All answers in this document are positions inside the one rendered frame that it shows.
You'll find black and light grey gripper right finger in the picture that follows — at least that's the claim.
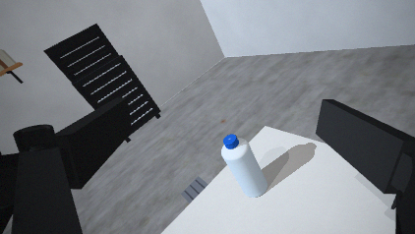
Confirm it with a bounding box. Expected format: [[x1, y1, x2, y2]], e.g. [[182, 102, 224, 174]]
[[316, 99, 415, 234]]

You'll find white bottle with blue cap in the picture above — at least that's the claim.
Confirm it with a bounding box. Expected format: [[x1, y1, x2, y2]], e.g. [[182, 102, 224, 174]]
[[221, 134, 267, 198]]

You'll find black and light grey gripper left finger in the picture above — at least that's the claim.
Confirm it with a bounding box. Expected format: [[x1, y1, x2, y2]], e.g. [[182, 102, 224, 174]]
[[0, 97, 132, 234]]

